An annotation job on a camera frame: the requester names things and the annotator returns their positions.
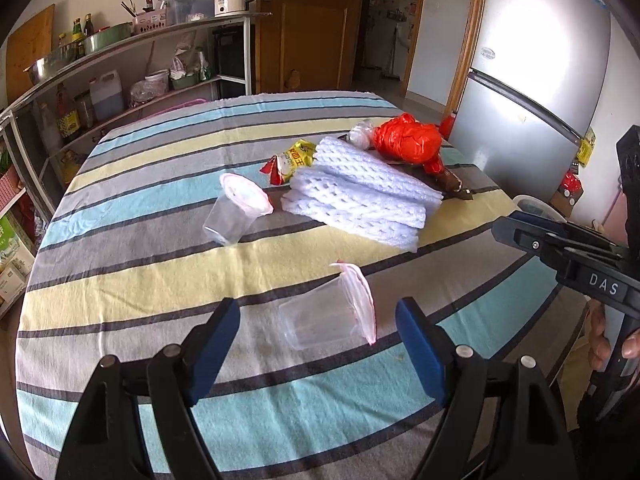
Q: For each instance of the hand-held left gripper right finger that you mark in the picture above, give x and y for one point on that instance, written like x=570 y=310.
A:
x=417 y=350

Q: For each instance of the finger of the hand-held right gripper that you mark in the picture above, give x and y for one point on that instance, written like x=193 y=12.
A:
x=520 y=240
x=540 y=220

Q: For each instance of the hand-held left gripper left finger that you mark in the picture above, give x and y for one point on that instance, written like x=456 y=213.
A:
x=220 y=345

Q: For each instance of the brown coffee sachet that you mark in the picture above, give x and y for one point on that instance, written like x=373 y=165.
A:
x=450 y=181

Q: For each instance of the clear plastic cup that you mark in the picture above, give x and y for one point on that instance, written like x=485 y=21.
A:
x=235 y=210
x=320 y=315

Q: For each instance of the person's right hand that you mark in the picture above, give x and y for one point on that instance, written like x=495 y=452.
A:
x=597 y=335

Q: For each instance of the yellow fridge sticker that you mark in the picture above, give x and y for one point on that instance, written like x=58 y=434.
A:
x=586 y=147

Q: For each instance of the striped tablecloth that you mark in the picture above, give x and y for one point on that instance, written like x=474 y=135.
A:
x=150 y=270

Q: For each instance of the small red object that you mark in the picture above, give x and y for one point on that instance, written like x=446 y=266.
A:
x=447 y=126

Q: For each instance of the red plastic bag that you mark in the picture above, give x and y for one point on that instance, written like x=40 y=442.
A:
x=405 y=137

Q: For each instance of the silver refrigerator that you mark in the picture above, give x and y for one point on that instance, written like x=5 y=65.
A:
x=525 y=60

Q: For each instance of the stack of white foam nets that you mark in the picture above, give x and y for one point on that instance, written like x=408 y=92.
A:
x=360 y=195

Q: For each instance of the clear plastic wrapped packet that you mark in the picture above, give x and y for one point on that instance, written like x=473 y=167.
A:
x=360 y=134

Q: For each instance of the yellow snack packet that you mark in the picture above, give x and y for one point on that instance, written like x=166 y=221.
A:
x=292 y=160

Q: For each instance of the green carton box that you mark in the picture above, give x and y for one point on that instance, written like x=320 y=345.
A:
x=12 y=245

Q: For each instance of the pink slotted basket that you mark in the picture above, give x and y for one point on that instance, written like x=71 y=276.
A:
x=11 y=187

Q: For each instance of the crumpled plastic bag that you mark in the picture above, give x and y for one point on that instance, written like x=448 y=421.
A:
x=147 y=92

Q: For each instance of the green bowl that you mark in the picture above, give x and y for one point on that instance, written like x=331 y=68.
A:
x=185 y=80

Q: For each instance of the white plastic jug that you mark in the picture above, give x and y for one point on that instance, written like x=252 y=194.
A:
x=107 y=97

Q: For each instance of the sauce bottle yellow label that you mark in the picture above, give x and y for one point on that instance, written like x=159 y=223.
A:
x=67 y=117

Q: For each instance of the wooden door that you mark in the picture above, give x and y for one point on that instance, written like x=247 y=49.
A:
x=310 y=35

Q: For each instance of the white metal shelf rack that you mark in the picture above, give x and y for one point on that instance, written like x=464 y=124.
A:
x=150 y=35

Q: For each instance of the steel bowl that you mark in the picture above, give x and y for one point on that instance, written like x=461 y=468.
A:
x=50 y=67

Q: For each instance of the green pot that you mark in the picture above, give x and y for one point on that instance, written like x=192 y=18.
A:
x=107 y=37

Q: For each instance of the pink utensil basket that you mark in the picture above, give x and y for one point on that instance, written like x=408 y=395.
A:
x=150 y=22

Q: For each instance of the clear storage box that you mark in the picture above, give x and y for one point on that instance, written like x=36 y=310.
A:
x=190 y=7

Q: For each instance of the dark oil bottle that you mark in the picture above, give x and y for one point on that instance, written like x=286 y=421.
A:
x=88 y=27

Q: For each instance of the wooden cutting board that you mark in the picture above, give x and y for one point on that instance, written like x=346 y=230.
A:
x=30 y=55

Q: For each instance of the wooden door frame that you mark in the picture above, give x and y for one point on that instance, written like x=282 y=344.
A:
x=470 y=35

